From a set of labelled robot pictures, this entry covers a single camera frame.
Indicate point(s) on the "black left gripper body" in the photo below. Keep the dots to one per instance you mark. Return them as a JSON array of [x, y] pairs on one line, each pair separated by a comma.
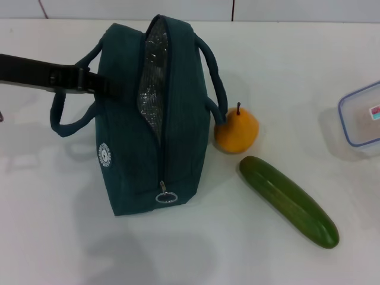
[[26, 71]]

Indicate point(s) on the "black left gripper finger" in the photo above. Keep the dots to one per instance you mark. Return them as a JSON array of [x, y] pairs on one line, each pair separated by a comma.
[[107, 87]]

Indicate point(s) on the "dark teal insulated lunch bag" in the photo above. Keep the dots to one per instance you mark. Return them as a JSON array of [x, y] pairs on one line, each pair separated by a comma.
[[184, 133]]

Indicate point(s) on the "orange yellow pear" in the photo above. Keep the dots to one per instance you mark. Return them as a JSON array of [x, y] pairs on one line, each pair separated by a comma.
[[237, 133]]

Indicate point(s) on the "green cucumber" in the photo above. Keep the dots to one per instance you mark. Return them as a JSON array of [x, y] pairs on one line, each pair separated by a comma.
[[288, 202]]

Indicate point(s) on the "clear blue-rimmed plastic food box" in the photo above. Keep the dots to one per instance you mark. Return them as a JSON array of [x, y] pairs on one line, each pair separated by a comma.
[[360, 124]]

